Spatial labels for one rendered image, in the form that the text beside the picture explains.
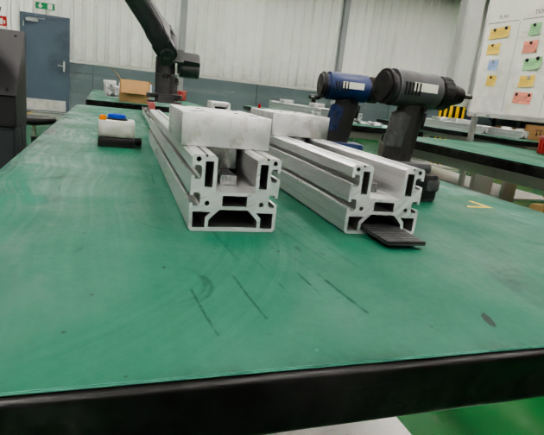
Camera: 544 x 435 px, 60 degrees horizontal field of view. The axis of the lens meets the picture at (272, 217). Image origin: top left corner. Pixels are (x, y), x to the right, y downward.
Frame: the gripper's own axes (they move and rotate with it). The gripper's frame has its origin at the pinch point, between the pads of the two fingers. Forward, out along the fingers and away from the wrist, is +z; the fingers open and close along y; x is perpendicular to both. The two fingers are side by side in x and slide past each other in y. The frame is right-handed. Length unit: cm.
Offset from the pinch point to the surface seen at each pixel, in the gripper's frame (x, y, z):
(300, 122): -67, 19, -8
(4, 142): -7.4, -41.5, 7.2
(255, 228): -99, 3, 3
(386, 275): -113, 12, 3
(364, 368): -126, 3, 3
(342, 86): -51, 34, -15
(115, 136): -35.0, -13.4, 0.5
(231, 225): -98, 0, 3
